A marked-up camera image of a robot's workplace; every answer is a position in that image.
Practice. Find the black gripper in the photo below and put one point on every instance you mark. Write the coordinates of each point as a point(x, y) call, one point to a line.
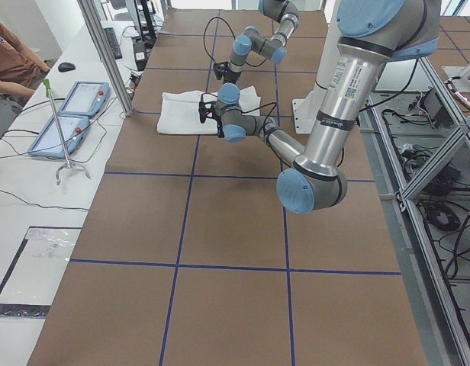
point(230, 77)
point(220, 130)

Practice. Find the white printed t-shirt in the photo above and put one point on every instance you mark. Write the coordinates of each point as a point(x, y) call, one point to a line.
point(180, 116)

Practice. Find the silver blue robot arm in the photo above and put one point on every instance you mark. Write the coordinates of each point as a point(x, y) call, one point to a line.
point(370, 35)
point(283, 12)

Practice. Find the black power adapter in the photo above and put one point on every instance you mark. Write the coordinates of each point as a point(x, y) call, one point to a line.
point(140, 55)

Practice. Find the black keyboard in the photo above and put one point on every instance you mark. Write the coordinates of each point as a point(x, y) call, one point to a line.
point(112, 40)

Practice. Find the upper blue teach pendant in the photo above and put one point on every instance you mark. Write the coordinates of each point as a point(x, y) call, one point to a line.
point(85, 99)

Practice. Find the blue teach pendant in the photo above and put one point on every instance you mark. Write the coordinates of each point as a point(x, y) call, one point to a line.
point(85, 99)
point(48, 142)

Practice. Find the black computer mouse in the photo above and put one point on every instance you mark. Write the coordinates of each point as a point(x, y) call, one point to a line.
point(66, 67)

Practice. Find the lower blue teach pendant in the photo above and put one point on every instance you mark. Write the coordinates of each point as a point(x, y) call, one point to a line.
point(48, 142)

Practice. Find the metal stand with green tip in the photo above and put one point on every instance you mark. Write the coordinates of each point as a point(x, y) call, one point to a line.
point(68, 164)

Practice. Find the person in brown shirt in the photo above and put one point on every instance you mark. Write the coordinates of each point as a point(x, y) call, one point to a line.
point(21, 69)

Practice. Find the plastic sleeve with paper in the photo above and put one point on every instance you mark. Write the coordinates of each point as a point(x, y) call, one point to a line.
point(34, 275)

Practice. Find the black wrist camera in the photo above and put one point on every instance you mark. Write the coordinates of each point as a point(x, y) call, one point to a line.
point(220, 70)
point(206, 110)

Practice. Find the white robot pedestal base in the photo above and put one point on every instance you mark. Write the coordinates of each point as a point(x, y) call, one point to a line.
point(305, 110)

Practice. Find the aluminium frame post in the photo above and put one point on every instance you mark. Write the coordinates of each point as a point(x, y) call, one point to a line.
point(96, 31)

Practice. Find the aluminium frame rail structure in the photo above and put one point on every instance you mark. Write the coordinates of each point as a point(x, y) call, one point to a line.
point(425, 136)

